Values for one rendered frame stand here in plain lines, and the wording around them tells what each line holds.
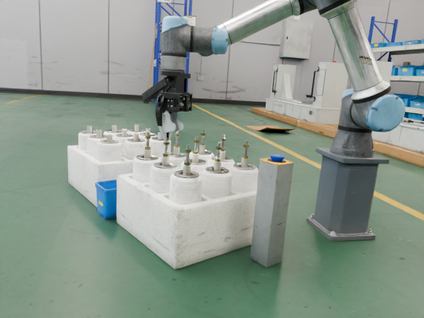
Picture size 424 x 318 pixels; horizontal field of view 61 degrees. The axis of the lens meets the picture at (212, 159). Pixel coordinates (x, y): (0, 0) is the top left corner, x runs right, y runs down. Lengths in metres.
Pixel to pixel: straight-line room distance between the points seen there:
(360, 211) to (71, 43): 6.73
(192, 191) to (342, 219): 0.59
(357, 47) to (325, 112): 3.38
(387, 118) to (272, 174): 0.40
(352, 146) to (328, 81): 3.22
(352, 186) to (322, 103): 3.22
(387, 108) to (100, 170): 1.02
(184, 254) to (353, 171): 0.65
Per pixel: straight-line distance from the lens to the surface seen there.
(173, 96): 1.08
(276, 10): 1.26
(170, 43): 1.09
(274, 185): 1.03
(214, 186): 1.11
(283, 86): 5.75
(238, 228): 1.17
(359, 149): 1.34
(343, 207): 1.36
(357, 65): 1.20
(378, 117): 1.20
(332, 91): 4.57
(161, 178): 1.13
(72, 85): 7.55
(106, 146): 1.49
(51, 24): 7.63
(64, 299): 0.98
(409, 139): 3.28
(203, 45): 1.09
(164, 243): 1.09
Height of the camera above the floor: 0.54
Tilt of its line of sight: 13 degrees down
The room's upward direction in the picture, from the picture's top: 4 degrees clockwise
